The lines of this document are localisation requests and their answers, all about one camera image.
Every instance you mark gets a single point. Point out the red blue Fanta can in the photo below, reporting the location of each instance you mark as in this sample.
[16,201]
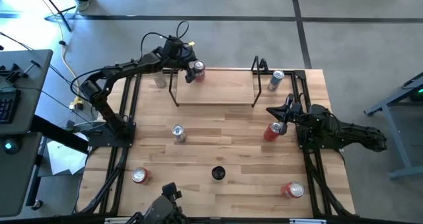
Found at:
[200,73]

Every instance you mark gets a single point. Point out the silver Celsius can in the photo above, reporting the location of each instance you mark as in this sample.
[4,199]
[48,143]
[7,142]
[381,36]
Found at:
[178,131]
[160,82]

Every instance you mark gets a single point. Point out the black aluminium table frame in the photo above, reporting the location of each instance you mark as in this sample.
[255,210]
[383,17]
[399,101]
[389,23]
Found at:
[299,75]

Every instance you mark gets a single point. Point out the black keyboard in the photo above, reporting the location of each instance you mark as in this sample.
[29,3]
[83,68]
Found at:
[8,106]

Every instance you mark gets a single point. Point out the yellow power plug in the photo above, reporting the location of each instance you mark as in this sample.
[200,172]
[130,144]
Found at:
[77,102]

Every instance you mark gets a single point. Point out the wooden shelf with black frame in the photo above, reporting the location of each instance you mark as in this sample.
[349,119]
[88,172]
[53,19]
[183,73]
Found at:
[215,87]

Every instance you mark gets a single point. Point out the red soda can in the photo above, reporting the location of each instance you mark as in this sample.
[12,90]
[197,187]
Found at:
[141,175]
[292,190]

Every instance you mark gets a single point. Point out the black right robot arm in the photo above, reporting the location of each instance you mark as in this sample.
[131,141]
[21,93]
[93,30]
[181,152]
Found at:
[350,131]

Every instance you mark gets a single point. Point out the black table-level camera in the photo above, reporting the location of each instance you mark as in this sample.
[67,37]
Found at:
[218,172]

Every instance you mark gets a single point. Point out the red Coca-Cola can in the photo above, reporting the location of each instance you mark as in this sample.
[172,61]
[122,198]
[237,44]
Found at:
[270,134]

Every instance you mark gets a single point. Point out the grey desk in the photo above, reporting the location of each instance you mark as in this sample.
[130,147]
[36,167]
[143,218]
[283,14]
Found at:
[26,118]

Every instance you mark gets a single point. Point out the white paper sheet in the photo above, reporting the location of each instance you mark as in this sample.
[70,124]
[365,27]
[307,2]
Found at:
[64,158]

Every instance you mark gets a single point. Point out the black caster wheel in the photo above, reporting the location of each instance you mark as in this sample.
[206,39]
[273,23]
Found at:
[37,205]

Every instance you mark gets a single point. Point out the black tripod stand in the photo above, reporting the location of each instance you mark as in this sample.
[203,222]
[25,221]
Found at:
[56,8]

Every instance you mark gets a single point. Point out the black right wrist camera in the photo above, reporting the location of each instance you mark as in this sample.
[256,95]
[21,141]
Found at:
[290,99]

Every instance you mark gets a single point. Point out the black mounted device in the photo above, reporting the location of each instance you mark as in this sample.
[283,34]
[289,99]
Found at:
[163,207]

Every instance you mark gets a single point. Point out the black desk support beam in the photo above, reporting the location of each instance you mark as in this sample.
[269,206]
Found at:
[56,133]

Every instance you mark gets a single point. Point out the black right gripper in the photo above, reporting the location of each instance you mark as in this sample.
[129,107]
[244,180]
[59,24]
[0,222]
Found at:
[294,112]

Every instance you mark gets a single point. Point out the black mouse with green light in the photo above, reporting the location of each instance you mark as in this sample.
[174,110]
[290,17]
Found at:
[11,146]

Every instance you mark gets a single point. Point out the blue-grey metal table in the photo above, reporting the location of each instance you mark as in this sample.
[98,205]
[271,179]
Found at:
[395,128]

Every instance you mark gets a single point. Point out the blue silver Red Bull can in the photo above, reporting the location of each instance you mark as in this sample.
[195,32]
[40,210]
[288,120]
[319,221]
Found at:
[274,83]

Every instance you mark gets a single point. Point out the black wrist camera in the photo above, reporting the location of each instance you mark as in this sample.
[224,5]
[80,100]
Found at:
[171,45]
[290,99]

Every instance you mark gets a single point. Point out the black desk clamp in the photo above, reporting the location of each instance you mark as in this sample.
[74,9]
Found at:
[15,72]

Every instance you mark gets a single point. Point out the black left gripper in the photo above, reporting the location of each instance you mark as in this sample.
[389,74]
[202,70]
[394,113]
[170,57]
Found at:
[185,54]

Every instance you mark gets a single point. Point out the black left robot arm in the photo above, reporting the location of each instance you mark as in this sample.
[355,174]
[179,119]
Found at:
[125,67]

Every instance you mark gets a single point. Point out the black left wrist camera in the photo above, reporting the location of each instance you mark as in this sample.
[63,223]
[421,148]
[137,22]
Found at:
[171,45]

